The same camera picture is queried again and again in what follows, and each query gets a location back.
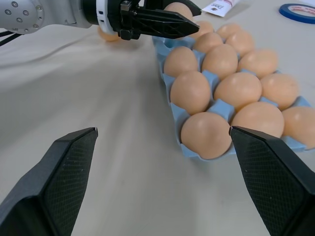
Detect brown egg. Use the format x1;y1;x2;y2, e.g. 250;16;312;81
260;73;300;111
230;102;285;139
97;25;121;42
237;49;280;79
225;31;255;57
216;23;244;39
213;72;263;111
201;43;239;81
169;70;212;116
193;31;223;54
190;20;215;39
181;112;232;160
163;46;199;78
281;106;315;149
163;2;194;24

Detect blue tape roll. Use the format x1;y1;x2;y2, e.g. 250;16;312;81
279;3;315;25

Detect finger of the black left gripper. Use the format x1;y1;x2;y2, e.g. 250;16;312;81
144;0;203;17
134;9;200;40

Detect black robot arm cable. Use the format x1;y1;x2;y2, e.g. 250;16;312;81
0;30;20;47

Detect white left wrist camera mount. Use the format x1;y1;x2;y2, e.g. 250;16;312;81
95;0;122;35

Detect blue egg tray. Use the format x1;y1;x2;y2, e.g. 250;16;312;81
151;34;315;162

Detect white printed tube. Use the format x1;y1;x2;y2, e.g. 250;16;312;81
201;0;241;18

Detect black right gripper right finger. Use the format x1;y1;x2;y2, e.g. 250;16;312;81
229;125;315;236

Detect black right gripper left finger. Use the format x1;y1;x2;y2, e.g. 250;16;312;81
0;127;98;236

